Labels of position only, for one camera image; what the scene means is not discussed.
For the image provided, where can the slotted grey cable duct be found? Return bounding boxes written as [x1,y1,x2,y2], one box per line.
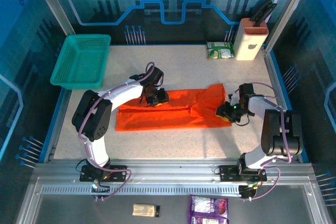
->
[41,185,243,196]

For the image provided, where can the aluminium front frame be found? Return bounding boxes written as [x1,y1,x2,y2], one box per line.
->
[15,158,332,224]

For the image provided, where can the green plastic basket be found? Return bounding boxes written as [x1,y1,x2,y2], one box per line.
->
[49,34,111,90]

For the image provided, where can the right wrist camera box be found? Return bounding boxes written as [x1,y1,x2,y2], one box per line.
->
[228,83,254,101]

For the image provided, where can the black knife handle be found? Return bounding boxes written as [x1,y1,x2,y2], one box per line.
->
[258,3,278,23]
[250,0,274,22]

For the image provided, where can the tan wrapped bar packet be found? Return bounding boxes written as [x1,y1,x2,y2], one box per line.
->
[132,203,161,218]

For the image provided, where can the green snack packet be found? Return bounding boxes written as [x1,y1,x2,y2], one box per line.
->
[206,41,235,60]

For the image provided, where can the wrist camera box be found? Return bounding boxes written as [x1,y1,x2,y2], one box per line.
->
[228,83,254,101]
[146,66,165,87]

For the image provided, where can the purple snack packet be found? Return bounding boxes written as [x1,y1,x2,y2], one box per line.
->
[187,195,229,224]

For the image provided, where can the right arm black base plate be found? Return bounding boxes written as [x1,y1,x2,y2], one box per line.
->
[219,165,267,183]

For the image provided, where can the aluminium side rail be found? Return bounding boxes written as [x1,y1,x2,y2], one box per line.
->
[44,84,70,162]
[262,48,302,162]

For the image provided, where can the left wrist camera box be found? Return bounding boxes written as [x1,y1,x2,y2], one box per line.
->
[146,66,165,87]

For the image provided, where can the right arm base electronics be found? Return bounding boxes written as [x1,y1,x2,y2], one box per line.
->
[238,182,259,200]

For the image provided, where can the beige knife block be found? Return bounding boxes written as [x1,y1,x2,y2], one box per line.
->
[233,18,269,61]

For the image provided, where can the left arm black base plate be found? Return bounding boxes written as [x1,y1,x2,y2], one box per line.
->
[79,165,127,183]

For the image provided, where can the aluminium corner post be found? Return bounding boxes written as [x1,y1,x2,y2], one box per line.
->
[264,0,317,51]
[28,0,77,36]

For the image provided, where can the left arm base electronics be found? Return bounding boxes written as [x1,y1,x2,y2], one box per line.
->
[91,179,111,201]

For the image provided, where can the orange t-shirt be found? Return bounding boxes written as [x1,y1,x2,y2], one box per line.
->
[115,83,233,132]

